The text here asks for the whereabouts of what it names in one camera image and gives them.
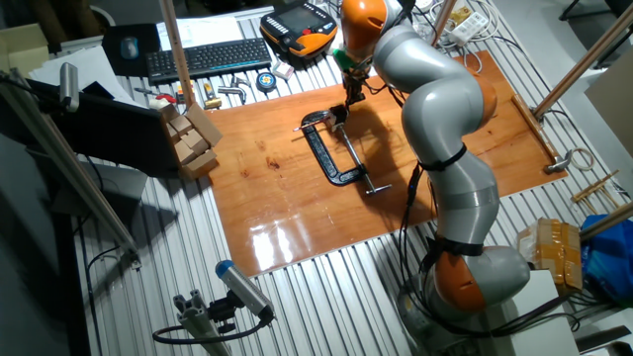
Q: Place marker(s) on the long aluminium frame bar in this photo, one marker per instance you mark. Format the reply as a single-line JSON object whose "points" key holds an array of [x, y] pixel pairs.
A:
{"points": [[64, 163]]}

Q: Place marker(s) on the black flat monitor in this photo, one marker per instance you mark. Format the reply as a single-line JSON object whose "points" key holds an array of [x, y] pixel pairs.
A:
{"points": [[109, 133]]}

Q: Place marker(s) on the short aluminium profile mount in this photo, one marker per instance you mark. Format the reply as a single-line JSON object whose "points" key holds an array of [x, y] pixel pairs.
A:
{"points": [[195, 321]]}

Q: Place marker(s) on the orange wooden board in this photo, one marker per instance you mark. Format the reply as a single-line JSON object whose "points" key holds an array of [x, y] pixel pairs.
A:
{"points": [[297, 222]]}

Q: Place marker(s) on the wooden frame post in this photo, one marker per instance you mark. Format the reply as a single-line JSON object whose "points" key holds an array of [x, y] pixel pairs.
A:
{"points": [[605, 221], [442, 20], [175, 49], [583, 62]]}

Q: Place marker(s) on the blank white paper stack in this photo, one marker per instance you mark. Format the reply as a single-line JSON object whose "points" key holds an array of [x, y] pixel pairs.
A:
{"points": [[94, 69]]}

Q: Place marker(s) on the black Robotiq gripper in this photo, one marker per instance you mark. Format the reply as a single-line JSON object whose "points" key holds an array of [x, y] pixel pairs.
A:
{"points": [[354, 81]]}

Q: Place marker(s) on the small white pink card pack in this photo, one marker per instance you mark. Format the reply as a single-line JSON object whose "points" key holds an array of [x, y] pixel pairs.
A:
{"points": [[283, 70]]}

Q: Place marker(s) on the silver camera blue tip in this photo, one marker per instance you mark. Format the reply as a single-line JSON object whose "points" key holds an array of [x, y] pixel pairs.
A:
{"points": [[242, 289]]}

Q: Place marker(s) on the black blue tape measure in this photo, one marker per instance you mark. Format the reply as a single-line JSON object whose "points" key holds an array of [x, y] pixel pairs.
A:
{"points": [[266, 82]]}

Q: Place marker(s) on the black mouse pad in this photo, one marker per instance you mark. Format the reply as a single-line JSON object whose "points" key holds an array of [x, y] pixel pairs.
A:
{"points": [[111, 54]]}

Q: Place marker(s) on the blue plastic bag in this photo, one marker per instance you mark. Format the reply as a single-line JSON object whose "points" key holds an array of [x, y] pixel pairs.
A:
{"points": [[610, 257]]}

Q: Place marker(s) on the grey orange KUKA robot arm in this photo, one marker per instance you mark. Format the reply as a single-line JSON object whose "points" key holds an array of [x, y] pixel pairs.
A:
{"points": [[445, 123]]}

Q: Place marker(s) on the silver depth camera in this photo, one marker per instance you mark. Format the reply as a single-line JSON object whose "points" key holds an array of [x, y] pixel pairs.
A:
{"points": [[69, 86]]}

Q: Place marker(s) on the white printed paper sheets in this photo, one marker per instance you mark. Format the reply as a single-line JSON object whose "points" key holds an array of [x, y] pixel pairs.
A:
{"points": [[203, 30]]}

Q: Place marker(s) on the plain cardboard box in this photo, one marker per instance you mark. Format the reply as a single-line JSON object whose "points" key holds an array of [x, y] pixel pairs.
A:
{"points": [[22, 47]]}

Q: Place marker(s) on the orange black teach pendant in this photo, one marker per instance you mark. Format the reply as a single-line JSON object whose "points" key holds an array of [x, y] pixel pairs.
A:
{"points": [[301, 29]]}

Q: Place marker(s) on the white power strip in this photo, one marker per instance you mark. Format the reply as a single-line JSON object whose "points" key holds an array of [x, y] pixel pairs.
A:
{"points": [[470, 27]]}

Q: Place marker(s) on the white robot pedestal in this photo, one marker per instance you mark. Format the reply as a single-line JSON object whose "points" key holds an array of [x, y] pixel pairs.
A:
{"points": [[544, 326]]}

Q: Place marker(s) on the beige flat panel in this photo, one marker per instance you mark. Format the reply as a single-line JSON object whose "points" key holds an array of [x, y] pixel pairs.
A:
{"points": [[613, 114]]}

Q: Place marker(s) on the taped brown cardboard package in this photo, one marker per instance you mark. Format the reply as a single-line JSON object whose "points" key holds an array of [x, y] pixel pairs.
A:
{"points": [[554, 252]]}

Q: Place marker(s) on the black iron C-clamp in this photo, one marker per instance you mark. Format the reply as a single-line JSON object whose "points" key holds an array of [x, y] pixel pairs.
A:
{"points": [[321, 153]]}

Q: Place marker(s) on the brass metal fitting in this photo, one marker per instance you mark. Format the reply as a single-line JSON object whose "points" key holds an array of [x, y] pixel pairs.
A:
{"points": [[212, 99]]}

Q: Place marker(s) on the wooden sticks frame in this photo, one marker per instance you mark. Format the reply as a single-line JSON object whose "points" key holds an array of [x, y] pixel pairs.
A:
{"points": [[593, 190]]}

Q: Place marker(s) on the chrome pipe fitting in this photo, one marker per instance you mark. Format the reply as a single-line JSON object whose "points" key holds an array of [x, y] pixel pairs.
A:
{"points": [[235, 91]]}

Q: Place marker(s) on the grey computer mouse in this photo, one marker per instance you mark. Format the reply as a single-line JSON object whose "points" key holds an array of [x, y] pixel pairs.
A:
{"points": [[129, 48]]}

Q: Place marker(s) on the black computer keyboard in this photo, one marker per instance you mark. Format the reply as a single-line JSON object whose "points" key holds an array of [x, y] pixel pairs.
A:
{"points": [[207, 59]]}

